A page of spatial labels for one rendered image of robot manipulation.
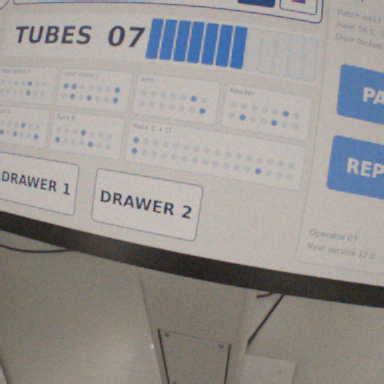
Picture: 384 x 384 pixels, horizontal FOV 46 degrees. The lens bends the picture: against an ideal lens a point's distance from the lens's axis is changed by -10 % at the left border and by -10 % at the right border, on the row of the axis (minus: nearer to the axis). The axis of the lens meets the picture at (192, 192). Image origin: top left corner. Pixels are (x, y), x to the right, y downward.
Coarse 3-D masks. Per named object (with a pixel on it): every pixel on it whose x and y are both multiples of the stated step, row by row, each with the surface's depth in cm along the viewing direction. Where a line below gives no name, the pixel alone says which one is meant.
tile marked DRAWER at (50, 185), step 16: (0, 160) 44; (16, 160) 44; (32, 160) 43; (48, 160) 43; (0, 176) 44; (16, 176) 44; (32, 176) 44; (48, 176) 43; (64, 176) 43; (0, 192) 45; (16, 192) 44; (32, 192) 44; (48, 192) 43; (64, 192) 43; (48, 208) 43; (64, 208) 43
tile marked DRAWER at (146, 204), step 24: (96, 168) 42; (96, 192) 42; (120, 192) 42; (144, 192) 41; (168, 192) 41; (192, 192) 41; (96, 216) 43; (120, 216) 42; (144, 216) 42; (168, 216) 41; (192, 216) 41; (192, 240) 41
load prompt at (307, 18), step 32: (32, 0) 42; (64, 0) 41; (96, 0) 41; (128, 0) 40; (160, 0) 39; (192, 0) 39; (224, 0) 38; (256, 0) 38; (288, 0) 37; (320, 0) 37
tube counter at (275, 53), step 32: (128, 32) 40; (160, 32) 40; (192, 32) 39; (224, 32) 39; (256, 32) 38; (288, 32) 38; (192, 64) 40; (224, 64) 39; (256, 64) 38; (288, 64) 38
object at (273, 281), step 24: (0, 216) 45; (48, 240) 44; (72, 240) 43; (96, 240) 43; (120, 240) 42; (144, 264) 42; (168, 264) 42; (192, 264) 41; (216, 264) 41; (240, 264) 40; (264, 288) 40; (288, 288) 40; (312, 288) 39; (336, 288) 39; (360, 288) 38
